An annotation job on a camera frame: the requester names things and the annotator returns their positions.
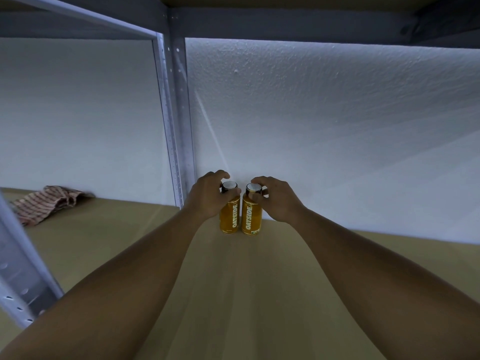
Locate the person's right hand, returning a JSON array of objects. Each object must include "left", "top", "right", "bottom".
[{"left": 246, "top": 176, "right": 309, "bottom": 226}]

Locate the person's left hand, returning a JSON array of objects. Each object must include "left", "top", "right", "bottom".
[{"left": 183, "top": 170, "right": 243, "bottom": 224}]

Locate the golden Oatside bottle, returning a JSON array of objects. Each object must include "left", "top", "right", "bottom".
[
  {"left": 218, "top": 180, "right": 243, "bottom": 236},
  {"left": 241, "top": 182, "right": 266, "bottom": 237}
]

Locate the white metal shelving rack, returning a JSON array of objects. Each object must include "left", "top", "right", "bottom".
[{"left": 0, "top": 0, "right": 480, "bottom": 360}]

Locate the person's left forearm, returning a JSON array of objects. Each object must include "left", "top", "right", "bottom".
[{"left": 0, "top": 206, "right": 213, "bottom": 360}]

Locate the person's right forearm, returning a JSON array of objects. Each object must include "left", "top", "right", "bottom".
[{"left": 292, "top": 206, "right": 480, "bottom": 360}]

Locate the striped red cloth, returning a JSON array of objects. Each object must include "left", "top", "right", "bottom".
[{"left": 8, "top": 185, "right": 89, "bottom": 227}]

